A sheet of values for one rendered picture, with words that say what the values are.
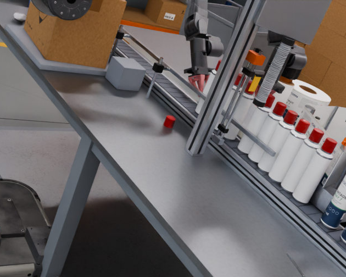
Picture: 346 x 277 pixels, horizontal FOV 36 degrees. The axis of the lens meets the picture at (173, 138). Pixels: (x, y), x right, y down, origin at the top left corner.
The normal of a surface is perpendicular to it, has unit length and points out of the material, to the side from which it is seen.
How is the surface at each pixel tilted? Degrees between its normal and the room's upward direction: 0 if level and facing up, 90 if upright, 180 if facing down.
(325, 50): 90
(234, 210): 0
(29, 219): 0
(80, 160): 90
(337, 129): 90
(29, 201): 0
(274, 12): 90
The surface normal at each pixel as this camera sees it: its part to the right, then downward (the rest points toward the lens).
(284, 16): 0.00, 0.43
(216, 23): -0.63, 0.17
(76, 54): 0.47, 0.52
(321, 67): -0.76, 0.00
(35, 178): 0.35, -0.85
